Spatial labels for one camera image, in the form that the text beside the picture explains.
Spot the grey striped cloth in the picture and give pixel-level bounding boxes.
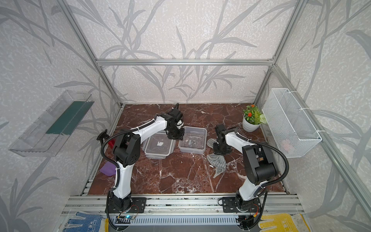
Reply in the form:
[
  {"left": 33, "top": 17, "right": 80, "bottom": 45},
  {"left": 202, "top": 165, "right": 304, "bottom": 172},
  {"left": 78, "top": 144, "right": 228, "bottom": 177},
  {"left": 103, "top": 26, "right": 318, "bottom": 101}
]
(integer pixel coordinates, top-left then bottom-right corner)
[{"left": 206, "top": 153, "right": 227, "bottom": 178}]

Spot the translucent plastic lunch box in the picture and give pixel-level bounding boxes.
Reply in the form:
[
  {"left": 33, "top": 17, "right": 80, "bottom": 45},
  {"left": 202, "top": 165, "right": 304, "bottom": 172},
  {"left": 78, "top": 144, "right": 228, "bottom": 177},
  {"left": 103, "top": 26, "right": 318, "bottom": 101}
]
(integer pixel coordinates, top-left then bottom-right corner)
[{"left": 178, "top": 126, "right": 207, "bottom": 154}]

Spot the translucent lunch box lid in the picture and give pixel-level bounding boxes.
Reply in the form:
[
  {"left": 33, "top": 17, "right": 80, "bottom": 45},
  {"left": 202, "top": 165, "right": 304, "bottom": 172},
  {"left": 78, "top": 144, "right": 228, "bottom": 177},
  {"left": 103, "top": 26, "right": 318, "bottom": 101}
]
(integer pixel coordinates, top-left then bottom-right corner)
[{"left": 142, "top": 131, "right": 176, "bottom": 160}]

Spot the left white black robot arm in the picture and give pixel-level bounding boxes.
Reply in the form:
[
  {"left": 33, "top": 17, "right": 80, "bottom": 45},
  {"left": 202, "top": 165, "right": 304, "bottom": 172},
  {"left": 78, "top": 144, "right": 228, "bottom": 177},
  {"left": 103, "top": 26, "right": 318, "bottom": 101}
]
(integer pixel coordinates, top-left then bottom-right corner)
[{"left": 110, "top": 108, "right": 185, "bottom": 201}]

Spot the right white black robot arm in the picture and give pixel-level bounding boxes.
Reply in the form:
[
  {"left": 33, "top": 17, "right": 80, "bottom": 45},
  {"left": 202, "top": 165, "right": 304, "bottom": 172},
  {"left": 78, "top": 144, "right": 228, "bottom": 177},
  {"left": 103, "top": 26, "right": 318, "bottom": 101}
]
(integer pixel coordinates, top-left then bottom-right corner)
[{"left": 213, "top": 124, "right": 278, "bottom": 208}]

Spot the potted plant white pot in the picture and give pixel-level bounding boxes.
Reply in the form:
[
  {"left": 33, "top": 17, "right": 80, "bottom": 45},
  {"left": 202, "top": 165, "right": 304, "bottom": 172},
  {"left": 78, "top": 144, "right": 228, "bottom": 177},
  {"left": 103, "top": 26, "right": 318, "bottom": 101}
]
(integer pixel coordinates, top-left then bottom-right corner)
[{"left": 243, "top": 104, "right": 267, "bottom": 132}]

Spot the pink item in basket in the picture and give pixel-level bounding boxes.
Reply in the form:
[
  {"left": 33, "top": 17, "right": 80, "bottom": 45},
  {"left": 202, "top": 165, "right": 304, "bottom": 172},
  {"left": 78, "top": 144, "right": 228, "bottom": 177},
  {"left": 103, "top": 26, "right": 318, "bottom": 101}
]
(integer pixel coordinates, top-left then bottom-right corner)
[{"left": 281, "top": 140, "right": 294, "bottom": 153}]

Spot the purple scoop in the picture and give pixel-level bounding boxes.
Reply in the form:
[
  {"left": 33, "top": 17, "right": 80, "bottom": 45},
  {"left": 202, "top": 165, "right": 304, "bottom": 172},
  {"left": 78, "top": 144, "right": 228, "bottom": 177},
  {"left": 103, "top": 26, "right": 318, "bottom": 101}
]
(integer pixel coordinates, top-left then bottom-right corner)
[{"left": 100, "top": 162, "right": 116, "bottom": 177}]

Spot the yellow work glove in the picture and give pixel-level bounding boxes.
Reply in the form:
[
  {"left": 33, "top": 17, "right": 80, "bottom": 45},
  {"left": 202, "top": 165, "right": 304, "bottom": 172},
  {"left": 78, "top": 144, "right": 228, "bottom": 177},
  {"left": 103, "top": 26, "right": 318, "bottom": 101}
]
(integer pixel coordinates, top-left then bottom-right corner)
[{"left": 258, "top": 213, "right": 310, "bottom": 232}]

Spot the green sheet in shelf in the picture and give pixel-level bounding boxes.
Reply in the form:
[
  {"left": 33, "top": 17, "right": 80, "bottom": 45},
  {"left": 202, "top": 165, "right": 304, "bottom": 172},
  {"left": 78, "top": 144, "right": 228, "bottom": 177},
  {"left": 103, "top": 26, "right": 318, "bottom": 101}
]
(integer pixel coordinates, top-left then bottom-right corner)
[{"left": 46, "top": 101, "right": 94, "bottom": 135}]

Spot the blue white work glove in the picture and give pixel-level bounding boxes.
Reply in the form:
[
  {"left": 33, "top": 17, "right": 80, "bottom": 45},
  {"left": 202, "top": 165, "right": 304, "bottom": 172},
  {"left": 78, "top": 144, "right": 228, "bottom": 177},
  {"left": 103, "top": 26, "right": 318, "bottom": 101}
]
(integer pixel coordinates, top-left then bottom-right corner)
[{"left": 62, "top": 211, "right": 105, "bottom": 232}]

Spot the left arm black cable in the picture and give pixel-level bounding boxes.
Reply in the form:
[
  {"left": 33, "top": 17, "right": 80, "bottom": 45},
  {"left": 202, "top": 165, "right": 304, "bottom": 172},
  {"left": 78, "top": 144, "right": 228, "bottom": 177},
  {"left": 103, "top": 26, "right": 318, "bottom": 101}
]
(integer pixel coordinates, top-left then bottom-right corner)
[{"left": 100, "top": 118, "right": 156, "bottom": 189}]

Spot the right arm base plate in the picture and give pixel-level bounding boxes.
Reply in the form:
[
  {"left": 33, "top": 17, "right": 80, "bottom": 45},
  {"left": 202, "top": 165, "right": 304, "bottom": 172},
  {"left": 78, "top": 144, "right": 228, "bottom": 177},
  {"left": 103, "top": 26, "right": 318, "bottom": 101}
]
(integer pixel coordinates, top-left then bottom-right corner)
[{"left": 220, "top": 197, "right": 261, "bottom": 214}]

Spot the white wire mesh basket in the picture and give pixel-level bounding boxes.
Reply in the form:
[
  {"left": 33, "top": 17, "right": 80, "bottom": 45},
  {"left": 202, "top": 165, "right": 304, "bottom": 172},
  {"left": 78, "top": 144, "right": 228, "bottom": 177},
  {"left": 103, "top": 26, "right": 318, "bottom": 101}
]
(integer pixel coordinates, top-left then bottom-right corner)
[{"left": 262, "top": 88, "right": 322, "bottom": 158}]

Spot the aluminium front rail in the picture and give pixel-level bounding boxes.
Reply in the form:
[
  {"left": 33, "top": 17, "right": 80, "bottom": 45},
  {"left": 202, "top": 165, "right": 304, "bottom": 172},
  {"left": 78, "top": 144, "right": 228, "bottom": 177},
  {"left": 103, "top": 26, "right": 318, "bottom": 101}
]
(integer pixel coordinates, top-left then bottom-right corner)
[{"left": 61, "top": 192, "right": 304, "bottom": 216}]

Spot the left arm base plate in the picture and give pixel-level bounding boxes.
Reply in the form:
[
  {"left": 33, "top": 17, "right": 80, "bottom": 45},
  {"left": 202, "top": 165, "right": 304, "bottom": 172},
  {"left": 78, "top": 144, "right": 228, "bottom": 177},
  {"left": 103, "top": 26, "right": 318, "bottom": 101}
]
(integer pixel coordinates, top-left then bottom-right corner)
[{"left": 105, "top": 197, "right": 147, "bottom": 214}]

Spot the clear acrylic wall shelf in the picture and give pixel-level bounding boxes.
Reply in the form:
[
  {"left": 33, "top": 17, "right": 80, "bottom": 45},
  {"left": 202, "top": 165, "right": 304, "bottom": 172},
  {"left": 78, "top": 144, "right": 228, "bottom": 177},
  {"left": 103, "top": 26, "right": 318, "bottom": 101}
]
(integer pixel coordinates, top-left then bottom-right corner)
[{"left": 9, "top": 90, "right": 93, "bottom": 157}]

